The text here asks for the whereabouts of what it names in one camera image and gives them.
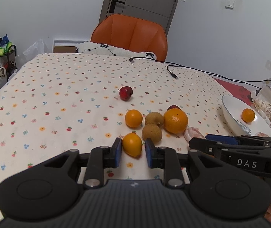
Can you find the grey door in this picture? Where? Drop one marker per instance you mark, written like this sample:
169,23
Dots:
142,2

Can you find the brown longan fruit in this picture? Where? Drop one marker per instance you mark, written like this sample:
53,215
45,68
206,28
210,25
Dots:
153,132
154,118

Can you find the orange leather chair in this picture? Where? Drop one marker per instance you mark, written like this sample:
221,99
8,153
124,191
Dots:
133,34

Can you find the small round orange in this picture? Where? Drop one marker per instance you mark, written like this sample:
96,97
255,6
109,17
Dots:
133,118

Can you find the white plate blue rim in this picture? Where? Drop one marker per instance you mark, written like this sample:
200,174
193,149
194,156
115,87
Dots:
232,110

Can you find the clear plastic bag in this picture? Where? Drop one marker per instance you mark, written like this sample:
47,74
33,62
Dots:
29,54

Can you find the small yellow-orange kumquat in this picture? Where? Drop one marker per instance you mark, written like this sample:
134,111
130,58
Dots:
132,145

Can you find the bag of white snacks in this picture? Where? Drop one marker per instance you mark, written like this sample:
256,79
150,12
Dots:
264,109

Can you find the black metal shelf rack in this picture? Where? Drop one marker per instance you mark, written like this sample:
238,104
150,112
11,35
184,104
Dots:
8,60

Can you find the orange tangerine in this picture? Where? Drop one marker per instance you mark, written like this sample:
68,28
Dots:
248,115

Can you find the black door handle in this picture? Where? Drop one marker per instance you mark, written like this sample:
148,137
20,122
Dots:
113,5

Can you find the white black-patterned cushion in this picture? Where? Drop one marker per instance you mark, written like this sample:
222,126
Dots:
109,50

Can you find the red plum fruit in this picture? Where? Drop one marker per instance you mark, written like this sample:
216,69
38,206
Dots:
125,93

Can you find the white light switch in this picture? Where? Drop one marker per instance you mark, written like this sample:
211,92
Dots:
230,4

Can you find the brown cardboard framed board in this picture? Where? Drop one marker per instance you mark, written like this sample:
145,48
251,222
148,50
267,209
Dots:
66,45

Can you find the dark red fruit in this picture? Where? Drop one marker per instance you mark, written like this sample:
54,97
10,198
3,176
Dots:
173,107

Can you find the floral white tablecloth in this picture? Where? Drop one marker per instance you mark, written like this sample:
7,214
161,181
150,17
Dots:
58,102

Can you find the pink wrapped snack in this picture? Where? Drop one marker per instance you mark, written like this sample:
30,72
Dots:
192,132

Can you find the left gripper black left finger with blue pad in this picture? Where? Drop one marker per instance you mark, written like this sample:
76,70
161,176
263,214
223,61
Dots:
99,159

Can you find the wall socket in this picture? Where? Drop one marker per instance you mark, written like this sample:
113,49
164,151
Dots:
268,65

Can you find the large orange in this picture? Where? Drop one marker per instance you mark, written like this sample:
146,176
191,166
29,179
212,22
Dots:
175,121

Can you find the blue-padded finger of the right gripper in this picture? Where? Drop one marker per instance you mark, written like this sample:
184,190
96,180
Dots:
230,140

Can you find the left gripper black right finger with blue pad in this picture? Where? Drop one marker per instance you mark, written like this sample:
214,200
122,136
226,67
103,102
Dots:
167,159

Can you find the red paper mat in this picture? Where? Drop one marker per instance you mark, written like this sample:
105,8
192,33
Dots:
237,91

